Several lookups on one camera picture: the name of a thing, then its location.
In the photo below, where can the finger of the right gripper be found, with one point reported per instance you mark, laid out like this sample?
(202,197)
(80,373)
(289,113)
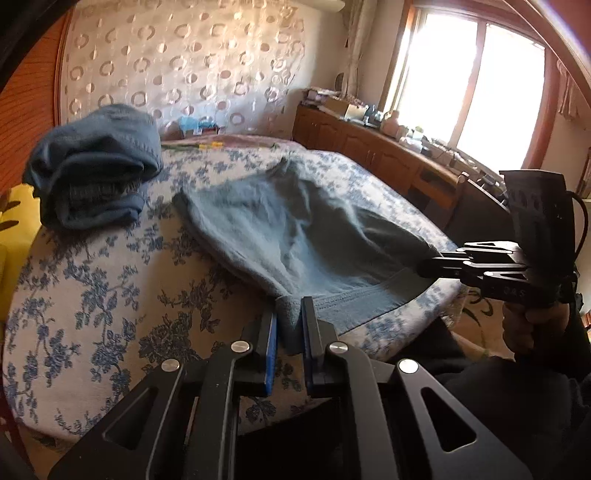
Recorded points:
(472,273)
(488,252)

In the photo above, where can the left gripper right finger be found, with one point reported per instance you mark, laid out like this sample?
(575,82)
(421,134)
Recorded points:
(401,422)

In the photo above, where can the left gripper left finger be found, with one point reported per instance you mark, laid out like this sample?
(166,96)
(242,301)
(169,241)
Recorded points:
(181,420)

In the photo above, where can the teal blue pants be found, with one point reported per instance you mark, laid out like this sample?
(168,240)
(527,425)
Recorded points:
(284,232)

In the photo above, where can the person's right hand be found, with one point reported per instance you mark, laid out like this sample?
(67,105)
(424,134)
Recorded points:
(524,328)

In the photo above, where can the long wooden sideboard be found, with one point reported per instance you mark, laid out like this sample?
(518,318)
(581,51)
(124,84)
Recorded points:
(452,201)

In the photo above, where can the blue floral white bedspread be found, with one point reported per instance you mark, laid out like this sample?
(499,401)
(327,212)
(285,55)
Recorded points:
(93,313)

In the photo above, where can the bright window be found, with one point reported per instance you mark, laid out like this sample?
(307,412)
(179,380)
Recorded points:
(476,78)

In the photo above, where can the cardboard box on sideboard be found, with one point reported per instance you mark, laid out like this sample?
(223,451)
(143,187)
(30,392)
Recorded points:
(345,109)

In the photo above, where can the yellow cushion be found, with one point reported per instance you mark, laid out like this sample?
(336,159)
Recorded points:
(20,222)

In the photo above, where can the folded blue denim jeans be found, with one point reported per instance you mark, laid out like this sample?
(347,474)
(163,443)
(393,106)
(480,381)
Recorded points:
(92,173)

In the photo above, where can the colourful floral blanket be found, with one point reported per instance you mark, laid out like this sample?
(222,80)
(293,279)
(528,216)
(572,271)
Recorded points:
(230,141)

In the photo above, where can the blue tissue box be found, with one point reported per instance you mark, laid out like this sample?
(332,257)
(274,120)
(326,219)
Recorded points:
(192,126)

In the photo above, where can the circle patterned sheer curtain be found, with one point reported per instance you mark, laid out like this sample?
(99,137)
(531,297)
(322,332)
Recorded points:
(233,61)

